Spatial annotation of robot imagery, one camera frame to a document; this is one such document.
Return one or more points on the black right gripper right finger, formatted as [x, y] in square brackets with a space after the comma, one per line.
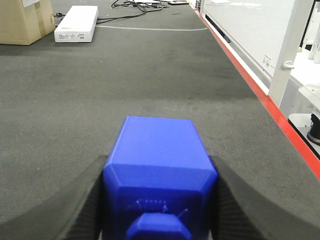
[240, 212]

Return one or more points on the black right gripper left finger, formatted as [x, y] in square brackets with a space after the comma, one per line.
[73, 213]

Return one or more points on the blue gripper centre block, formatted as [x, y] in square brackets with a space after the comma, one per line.
[158, 182]

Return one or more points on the red floor edge tape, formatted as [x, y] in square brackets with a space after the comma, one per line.
[307, 154]

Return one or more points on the white whiteboard panel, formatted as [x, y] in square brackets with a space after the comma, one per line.
[249, 24]

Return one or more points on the white flat carton box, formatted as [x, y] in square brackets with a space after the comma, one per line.
[78, 25]

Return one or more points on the brown cardboard box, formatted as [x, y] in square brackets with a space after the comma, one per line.
[23, 22]

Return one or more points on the white machine frame right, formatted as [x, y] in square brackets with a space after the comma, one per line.
[301, 101]

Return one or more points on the white whiteboard stand post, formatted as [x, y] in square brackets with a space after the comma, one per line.
[291, 17]

